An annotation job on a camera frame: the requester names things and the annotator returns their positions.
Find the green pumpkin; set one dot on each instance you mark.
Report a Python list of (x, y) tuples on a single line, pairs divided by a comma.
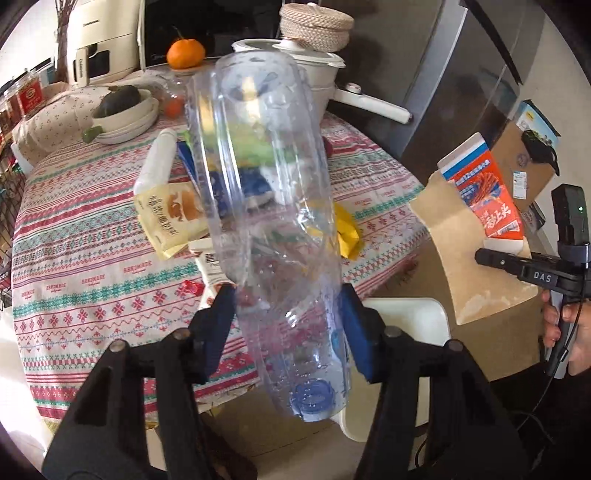
[(117, 100)]

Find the white electric cooking pot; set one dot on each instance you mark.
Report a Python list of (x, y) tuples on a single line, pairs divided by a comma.
[(318, 69)]

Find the blue packet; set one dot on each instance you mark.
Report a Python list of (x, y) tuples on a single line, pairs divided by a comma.
[(184, 159)]

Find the red label jar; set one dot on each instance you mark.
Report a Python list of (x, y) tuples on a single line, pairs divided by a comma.
[(27, 94)]

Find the grey refrigerator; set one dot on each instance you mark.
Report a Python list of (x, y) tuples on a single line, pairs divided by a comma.
[(438, 69)]

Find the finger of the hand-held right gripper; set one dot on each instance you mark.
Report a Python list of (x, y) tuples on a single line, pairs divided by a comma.
[(498, 261)]

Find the floral cloth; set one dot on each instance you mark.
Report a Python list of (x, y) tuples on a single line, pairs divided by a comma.
[(55, 124)]

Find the white kitchen appliance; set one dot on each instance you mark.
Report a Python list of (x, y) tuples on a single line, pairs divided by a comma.
[(99, 41)]

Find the cardboard box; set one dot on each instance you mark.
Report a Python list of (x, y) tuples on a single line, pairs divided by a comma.
[(512, 157)]

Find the yellow crumpled wrapper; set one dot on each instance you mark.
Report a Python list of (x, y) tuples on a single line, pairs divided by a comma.
[(347, 230)]

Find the person's right hand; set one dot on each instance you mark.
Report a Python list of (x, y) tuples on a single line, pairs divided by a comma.
[(550, 325)]

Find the large orange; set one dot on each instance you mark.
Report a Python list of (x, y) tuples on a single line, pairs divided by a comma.
[(185, 54)]

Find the yellow snack packet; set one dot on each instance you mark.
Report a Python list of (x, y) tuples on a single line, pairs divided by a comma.
[(173, 217)]

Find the green snack packet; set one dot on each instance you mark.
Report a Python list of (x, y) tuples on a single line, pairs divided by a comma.
[(186, 134)]

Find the orange and blue carton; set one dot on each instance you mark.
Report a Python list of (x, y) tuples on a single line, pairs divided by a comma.
[(485, 189)]

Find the white chair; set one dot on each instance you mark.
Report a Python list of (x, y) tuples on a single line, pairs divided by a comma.
[(415, 323)]

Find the clear plastic bottle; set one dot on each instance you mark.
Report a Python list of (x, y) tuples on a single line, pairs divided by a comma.
[(258, 184)]

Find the green ceramic piece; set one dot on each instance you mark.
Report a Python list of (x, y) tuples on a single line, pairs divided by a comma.
[(91, 134)]

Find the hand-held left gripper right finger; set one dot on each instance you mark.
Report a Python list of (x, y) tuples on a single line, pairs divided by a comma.
[(355, 323)]

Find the cream ceramic bowl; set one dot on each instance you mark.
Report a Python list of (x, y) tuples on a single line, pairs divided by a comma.
[(129, 119)]

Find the white plate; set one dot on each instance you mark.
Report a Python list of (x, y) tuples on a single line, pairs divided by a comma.
[(124, 139), (150, 117)]

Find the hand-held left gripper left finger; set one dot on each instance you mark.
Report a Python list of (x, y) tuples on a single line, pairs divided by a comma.
[(224, 318)]

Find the glass teapot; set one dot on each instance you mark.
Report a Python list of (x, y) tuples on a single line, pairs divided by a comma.
[(173, 85)]

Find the white packet with barcode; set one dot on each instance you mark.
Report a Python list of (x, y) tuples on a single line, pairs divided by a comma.
[(207, 263)]

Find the red plastic scrap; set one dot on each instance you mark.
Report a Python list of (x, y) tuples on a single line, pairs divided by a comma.
[(193, 287)]

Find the black microwave oven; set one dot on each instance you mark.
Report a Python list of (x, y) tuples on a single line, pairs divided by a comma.
[(221, 23)]

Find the woven basket with lid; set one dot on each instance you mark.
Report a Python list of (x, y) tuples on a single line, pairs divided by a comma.
[(314, 27)]

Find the small orange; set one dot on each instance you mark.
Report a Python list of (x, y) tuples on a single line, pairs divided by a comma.
[(174, 107)]

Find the white plastic tube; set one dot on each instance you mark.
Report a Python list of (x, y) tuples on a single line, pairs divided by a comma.
[(154, 161)]

